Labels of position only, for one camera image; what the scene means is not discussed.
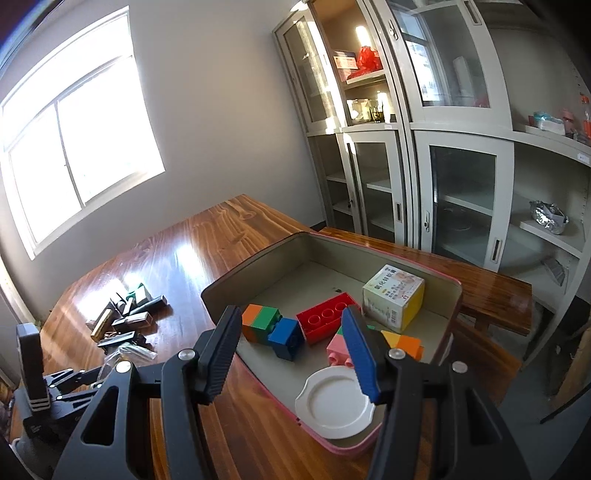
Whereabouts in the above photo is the blue toy block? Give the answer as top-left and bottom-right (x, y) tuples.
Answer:
(268, 318), (303, 361)

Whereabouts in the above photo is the green and pink toy block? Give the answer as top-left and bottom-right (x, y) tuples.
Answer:
(327, 325), (365, 367)

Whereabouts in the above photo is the grey open shelf unit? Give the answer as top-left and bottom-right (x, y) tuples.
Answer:
(508, 122), (591, 370)

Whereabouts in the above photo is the yellow and orange toy block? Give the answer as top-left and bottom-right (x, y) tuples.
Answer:
(381, 330), (424, 361)

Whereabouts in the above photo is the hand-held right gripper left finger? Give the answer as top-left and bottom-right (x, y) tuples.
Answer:
(51, 305), (243, 480)

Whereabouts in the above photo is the gold lipstick tube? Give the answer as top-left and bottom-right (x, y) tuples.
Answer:
(85, 308), (116, 342)

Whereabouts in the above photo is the yellow and white medicine box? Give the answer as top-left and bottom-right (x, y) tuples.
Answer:
(362, 264), (426, 332)

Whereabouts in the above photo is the red plastic bag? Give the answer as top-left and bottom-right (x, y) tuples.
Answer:
(348, 46), (386, 79)

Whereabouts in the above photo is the black stapler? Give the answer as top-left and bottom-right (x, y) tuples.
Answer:
(113, 311), (154, 330)

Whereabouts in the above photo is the white paper roll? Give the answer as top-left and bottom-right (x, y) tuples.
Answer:
(452, 55), (472, 95)

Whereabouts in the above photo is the wooden desktop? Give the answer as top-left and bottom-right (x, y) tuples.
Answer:
(39, 194), (522, 480)

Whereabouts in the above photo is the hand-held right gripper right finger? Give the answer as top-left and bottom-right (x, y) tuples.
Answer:
(342, 305), (532, 480)

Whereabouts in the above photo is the orange and green toy block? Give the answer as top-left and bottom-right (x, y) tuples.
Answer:
(241, 304), (283, 346)

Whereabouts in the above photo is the silver foil bag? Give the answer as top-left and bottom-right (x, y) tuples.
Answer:
(529, 200), (570, 236)

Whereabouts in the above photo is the window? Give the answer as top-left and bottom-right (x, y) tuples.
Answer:
(0, 7), (166, 259)

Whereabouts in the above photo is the clear plastic bag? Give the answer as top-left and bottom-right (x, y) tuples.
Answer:
(99, 344), (158, 370)

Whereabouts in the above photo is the pink tin box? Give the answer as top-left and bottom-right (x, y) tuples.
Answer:
(201, 232), (462, 457)

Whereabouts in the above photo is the teal packet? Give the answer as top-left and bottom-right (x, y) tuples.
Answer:
(533, 111), (566, 134)

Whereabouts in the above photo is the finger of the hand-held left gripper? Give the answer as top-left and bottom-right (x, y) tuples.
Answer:
(48, 390), (100, 416)
(44, 367), (106, 393)

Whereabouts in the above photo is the red toy block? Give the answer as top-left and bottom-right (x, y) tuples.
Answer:
(295, 293), (361, 344)

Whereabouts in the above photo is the white round plastic lid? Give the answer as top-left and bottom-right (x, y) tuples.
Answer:
(295, 367), (376, 439)

